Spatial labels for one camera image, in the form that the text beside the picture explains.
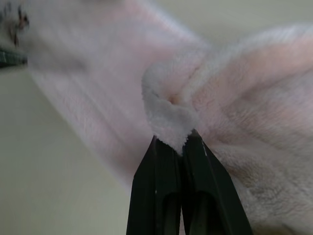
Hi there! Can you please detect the pale pink fluffy towel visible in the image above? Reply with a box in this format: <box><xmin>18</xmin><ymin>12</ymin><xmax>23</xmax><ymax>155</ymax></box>
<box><xmin>0</xmin><ymin>0</ymin><xmax>313</xmax><ymax>235</ymax></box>

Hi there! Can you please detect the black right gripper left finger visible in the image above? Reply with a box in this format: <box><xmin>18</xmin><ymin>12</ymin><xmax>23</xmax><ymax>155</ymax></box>
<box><xmin>126</xmin><ymin>135</ymin><xmax>182</xmax><ymax>235</ymax></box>

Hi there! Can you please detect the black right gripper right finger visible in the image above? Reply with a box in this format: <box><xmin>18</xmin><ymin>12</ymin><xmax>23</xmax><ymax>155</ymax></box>
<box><xmin>180</xmin><ymin>129</ymin><xmax>254</xmax><ymax>235</ymax></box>

